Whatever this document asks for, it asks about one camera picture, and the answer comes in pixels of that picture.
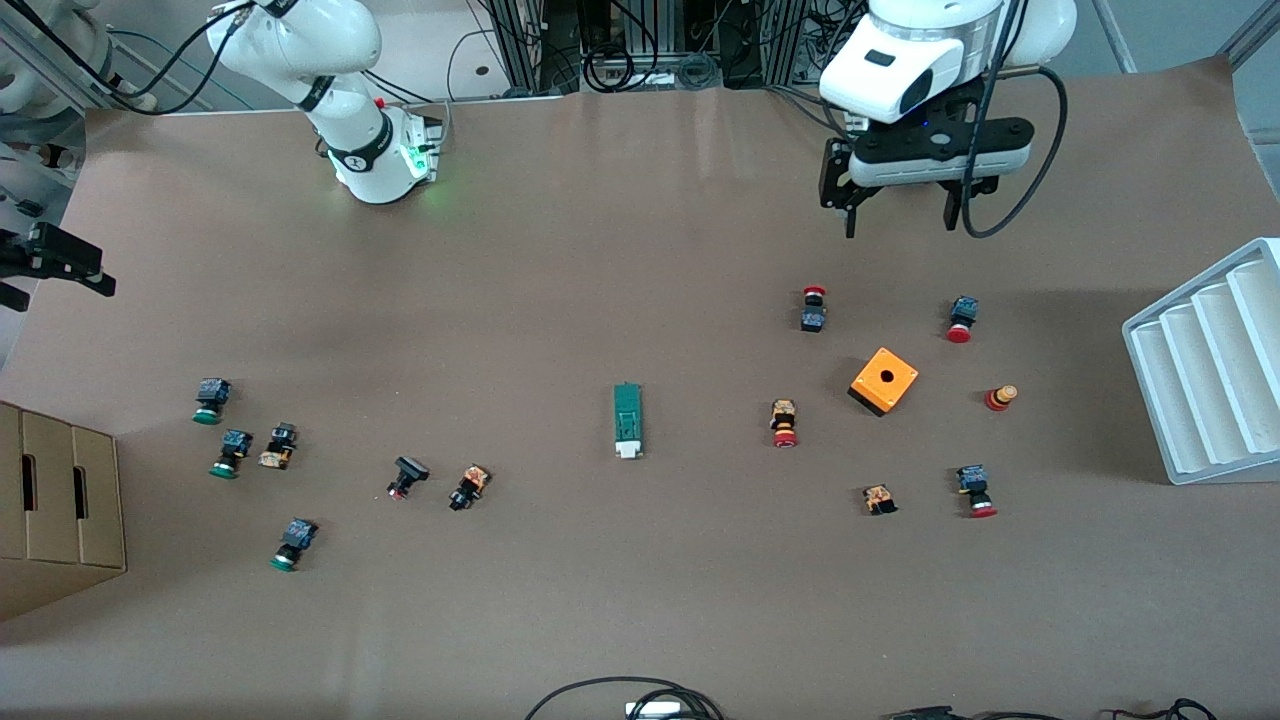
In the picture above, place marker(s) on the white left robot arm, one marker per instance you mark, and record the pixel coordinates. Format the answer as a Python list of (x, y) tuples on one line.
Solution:
[(900, 60)]

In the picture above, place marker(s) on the red mushroom pushbutton blue block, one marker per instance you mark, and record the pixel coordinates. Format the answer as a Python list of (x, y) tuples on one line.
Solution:
[(976, 490), (962, 319)]

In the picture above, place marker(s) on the red pushbutton black block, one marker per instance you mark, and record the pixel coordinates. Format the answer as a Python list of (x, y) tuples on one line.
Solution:
[(813, 312)]

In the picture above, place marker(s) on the red button head tan tip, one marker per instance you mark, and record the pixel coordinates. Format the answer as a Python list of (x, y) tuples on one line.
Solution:
[(1000, 397)]

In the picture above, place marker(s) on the brown cardboard box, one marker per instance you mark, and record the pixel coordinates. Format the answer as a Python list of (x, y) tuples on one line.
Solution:
[(60, 510)]

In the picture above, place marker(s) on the red pushbutton orange block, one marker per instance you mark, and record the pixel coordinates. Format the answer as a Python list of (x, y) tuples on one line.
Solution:
[(784, 423)]

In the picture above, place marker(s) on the white stepped plastic tray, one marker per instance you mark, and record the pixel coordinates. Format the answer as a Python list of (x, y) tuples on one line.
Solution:
[(1210, 370)]

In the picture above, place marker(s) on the orange black contact block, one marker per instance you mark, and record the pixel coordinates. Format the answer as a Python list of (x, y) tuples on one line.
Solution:
[(879, 499)]

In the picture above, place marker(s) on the white power adapter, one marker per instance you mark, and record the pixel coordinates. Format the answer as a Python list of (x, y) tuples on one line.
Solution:
[(655, 710)]

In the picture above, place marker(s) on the green mushroom pushbutton switch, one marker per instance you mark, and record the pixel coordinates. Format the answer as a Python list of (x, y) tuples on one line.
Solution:
[(211, 400), (293, 544), (231, 452)]

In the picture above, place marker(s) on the orange button enclosure box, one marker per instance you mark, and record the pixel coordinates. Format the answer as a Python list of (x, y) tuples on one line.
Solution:
[(884, 380)]

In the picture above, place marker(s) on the black selector switch tan block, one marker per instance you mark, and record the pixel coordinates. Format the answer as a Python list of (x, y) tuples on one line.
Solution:
[(279, 446)]

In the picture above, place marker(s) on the aluminium frame bar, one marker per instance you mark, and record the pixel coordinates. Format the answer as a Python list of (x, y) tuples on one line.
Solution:
[(1255, 30)]

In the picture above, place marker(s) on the black square pushbutton switch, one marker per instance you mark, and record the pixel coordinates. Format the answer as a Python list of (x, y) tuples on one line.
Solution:
[(406, 475)]

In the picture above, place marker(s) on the black selector switch orange block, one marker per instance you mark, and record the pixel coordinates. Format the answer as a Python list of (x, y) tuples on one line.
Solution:
[(469, 487)]

